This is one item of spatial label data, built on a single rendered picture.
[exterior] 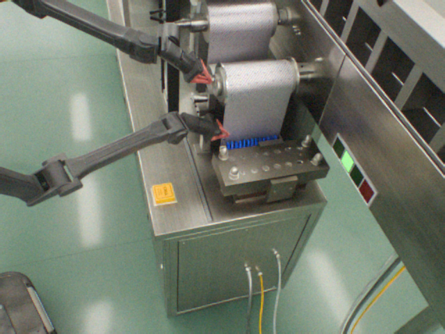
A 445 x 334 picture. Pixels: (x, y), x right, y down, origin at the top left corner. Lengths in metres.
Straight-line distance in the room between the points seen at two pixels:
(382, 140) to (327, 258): 1.43
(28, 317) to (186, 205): 0.96
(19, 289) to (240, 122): 1.31
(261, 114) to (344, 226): 1.40
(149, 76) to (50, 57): 1.92
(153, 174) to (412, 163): 0.91
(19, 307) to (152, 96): 1.12
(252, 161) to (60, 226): 1.45
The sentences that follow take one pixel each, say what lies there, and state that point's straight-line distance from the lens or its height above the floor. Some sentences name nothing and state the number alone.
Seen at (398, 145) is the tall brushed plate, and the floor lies 1.39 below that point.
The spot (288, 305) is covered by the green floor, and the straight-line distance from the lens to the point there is 2.31.
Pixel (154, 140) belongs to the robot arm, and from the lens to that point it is 1.25.
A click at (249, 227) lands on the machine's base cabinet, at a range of 1.50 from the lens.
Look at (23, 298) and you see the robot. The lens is 2.12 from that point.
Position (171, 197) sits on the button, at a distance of 1.43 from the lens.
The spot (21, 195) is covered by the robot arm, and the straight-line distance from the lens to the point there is 1.16.
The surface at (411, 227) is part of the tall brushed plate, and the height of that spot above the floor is 1.25.
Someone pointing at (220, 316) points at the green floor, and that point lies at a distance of 2.22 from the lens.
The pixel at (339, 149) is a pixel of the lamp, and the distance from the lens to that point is 1.33.
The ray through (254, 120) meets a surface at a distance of 1.44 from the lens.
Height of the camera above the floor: 2.08
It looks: 49 degrees down
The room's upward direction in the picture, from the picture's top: 8 degrees clockwise
